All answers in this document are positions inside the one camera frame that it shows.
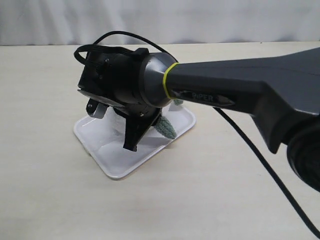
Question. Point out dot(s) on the white backdrop curtain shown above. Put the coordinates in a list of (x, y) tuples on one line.
[(76, 22)]

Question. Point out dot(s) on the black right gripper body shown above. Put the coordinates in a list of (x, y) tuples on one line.
[(113, 78)]

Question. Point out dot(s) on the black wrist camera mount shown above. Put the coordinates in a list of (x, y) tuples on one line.
[(96, 109)]

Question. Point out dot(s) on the white plastic tray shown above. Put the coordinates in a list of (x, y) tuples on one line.
[(105, 147)]

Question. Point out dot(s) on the white plush snowman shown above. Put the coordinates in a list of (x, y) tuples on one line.
[(117, 120)]

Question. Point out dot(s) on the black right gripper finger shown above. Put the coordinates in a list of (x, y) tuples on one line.
[(135, 129)]

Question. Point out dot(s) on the green knitted scarf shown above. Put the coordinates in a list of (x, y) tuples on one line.
[(162, 125)]

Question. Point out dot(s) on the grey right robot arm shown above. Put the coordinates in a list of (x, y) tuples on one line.
[(281, 94)]

